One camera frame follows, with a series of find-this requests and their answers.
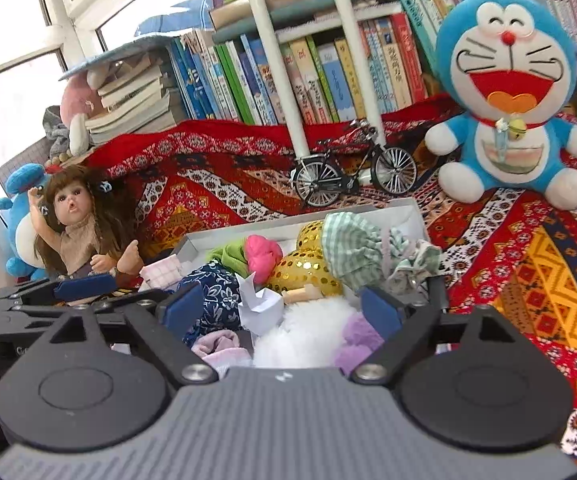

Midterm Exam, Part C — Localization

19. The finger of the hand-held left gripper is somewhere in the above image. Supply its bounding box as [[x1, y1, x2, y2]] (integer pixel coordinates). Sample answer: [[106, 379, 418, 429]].
[[0, 274, 119, 311], [11, 296, 166, 318]]

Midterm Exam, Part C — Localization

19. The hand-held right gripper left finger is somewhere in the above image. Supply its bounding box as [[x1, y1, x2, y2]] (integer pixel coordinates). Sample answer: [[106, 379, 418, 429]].
[[51, 282, 219, 386]]

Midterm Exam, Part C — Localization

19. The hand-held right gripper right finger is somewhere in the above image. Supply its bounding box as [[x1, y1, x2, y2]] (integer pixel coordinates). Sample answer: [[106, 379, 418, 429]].
[[351, 275, 539, 386]]

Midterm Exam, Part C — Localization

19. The dark blue floral cloth bag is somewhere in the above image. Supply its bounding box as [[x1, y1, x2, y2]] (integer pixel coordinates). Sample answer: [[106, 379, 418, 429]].
[[176, 262, 254, 346]]

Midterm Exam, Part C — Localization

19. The purple plush toy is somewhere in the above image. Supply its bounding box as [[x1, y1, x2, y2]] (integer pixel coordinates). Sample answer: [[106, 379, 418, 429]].
[[333, 312, 387, 373]]

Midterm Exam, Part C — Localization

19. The pale pink sock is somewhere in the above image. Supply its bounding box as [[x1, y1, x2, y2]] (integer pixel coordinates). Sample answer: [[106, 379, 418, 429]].
[[191, 329, 252, 376]]

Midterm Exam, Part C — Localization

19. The green striped cloth bonnet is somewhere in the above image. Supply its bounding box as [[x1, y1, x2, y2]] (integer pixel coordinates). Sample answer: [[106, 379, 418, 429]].
[[323, 211, 442, 293]]

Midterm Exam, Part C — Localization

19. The white paper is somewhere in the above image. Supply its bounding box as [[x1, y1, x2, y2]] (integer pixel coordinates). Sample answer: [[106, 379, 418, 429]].
[[237, 272, 285, 336]]

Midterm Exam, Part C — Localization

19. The white fluffy plush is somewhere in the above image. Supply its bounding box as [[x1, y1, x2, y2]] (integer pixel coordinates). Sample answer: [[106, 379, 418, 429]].
[[253, 295, 364, 368]]

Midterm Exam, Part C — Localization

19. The yellow sequin plush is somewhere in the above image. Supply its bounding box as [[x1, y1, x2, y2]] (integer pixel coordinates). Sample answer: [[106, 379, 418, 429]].
[[268, 221, 344, 297]]

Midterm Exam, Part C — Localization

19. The pink scrunchie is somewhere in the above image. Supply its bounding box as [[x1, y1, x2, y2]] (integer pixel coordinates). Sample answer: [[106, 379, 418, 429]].
[[245, 235, 284, 281]]

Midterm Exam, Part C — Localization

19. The white shallow box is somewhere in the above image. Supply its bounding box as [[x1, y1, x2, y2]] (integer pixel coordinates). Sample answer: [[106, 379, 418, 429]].
[[171, 197, 432, 311]]

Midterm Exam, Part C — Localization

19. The brown-haired baby doll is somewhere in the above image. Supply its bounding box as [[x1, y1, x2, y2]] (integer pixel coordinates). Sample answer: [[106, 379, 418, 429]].
[[27, 166, 144, 306]]

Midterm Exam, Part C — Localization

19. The blue white round plush toy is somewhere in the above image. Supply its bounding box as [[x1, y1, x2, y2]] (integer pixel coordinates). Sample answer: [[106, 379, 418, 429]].
[[0, 162, 52, 281]]

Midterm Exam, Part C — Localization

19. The grey grid board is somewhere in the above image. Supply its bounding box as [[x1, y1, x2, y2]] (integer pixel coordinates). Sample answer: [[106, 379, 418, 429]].
[[0, 147, 52, 186]]

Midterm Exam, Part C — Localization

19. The miniature black bicycle model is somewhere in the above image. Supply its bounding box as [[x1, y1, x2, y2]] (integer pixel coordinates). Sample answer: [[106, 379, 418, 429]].
[[291, 119, 418, 208]]

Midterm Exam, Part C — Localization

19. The grey knitted toy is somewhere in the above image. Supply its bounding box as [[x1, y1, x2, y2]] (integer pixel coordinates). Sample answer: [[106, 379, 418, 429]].
[[42, 105, 76, 161]]

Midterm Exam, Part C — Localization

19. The pink white plush toy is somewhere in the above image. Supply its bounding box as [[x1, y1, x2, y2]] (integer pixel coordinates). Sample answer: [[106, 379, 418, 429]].
[[61, 67, 104, 156]]

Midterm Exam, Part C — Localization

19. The stack of paperback books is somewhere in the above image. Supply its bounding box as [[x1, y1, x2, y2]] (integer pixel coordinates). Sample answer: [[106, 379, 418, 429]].
[[83, 55, 179, 146]]

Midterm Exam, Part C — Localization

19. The blue thin folder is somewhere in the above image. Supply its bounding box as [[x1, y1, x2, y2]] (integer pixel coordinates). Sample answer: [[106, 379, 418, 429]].
[[58, 35, 174, 81]]

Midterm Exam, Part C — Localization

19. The blue cat plush toy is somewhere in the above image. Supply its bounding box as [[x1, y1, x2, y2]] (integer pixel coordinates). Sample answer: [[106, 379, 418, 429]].
[[423, 0, 577, 211]]

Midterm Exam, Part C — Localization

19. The row of shelf books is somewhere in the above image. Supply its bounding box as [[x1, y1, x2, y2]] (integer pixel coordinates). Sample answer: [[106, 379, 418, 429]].
[[166, 0, 577, 126]]

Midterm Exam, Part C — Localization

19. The white shelf post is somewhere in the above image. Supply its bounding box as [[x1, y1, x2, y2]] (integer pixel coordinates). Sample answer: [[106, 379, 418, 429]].
[[236, 0, 312, 158], [323, 0, 387, 143]]

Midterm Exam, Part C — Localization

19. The white window frame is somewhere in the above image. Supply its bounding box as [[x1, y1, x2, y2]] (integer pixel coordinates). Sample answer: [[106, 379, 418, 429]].
[[0, 0, 209, 261]]

